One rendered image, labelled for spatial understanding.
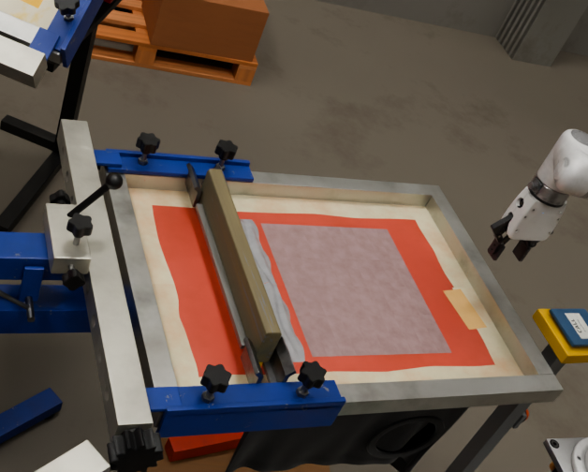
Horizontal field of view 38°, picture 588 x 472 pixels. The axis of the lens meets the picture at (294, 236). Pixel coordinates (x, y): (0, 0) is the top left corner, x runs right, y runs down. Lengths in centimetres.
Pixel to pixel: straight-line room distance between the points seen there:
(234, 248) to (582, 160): 62
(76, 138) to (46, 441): 105
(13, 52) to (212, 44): 234
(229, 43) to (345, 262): 231
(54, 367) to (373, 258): 116
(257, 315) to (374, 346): 29
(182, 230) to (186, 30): 227
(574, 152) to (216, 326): 70
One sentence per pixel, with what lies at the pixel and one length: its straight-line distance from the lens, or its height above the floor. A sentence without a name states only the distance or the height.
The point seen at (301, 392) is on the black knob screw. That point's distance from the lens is 137.
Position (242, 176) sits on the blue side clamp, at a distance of 173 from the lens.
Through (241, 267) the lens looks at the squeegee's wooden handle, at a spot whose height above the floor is 105.
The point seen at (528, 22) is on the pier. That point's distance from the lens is 550.
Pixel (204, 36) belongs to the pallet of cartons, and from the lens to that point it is 386.
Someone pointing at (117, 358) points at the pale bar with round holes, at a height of 104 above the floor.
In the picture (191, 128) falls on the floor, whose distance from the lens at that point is 361.
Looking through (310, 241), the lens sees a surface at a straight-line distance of 172.
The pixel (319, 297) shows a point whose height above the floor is 96.
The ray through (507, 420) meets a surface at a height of 65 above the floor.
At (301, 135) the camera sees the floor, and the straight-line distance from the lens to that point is 384.
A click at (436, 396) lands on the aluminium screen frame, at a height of 99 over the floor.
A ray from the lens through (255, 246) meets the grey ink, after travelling 164.
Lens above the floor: 201
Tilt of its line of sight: 38 degrees down
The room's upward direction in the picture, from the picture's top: 25 degrees clockwise
